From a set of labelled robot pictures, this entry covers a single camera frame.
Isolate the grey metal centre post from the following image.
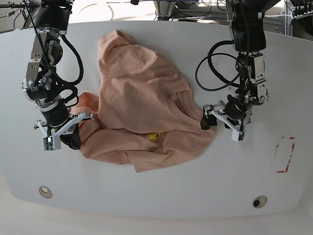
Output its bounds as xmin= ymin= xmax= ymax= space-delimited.
xmin=154 ymin=0 xmax=177 ymax=21

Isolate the right round table grommet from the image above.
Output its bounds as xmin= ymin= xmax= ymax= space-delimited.
xmin=252 ymin=195 xmax=268 ymax=209

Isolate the left round table grommet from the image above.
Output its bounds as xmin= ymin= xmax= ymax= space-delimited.
xmin=38 ymin=186 xmax=52 ymax=199

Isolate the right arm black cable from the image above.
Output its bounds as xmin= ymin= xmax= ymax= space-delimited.
xmin=60 ymin=35 xmax=85 ymax=86

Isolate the round table grommet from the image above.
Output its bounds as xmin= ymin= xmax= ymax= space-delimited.
xmin=252 ymin=195 xmax=268 ymax=209
xmin=38 ymin=186 xmax=52 ymax=199

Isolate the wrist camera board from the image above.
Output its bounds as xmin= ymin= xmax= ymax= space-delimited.
xmin=43 ymin=135 xmax=61 ymax=151
xmin=231 ymin=129 xmax=246 ymax=142

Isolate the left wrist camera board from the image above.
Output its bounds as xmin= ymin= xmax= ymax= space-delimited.
xmin=231 ymin=129 xmax=246 ymax=142

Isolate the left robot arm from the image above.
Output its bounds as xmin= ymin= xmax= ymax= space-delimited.
xmin=203 ymin=0 xmax=268 ymax=132

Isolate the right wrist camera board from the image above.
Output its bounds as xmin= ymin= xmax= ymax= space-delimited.
xmin=43 ymin=135 xmax=61 ymax=151

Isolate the black tripod stand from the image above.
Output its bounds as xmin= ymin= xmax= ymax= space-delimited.
xmin=0 ymin=0 xmax=41 ymax=31

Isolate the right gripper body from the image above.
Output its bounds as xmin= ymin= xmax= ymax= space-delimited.
xmin=34 ymin=102 xmax=94 ymax=139

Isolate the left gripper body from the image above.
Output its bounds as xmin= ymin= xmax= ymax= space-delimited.
xmin=203 ymin=100 xmax=252 ymax=131

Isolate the peach pink T-shirt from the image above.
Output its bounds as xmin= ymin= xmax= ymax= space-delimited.
xmin=72 ymin=30 xmax=216 ymax=173

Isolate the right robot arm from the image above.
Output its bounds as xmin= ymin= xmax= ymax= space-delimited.
xmin=22 ymin=0 xmax=92 ymax=151

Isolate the red tape rectangle marking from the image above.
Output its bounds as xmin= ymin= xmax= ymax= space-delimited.
xmin=272 ymin=137 xmax=295 ymax=173

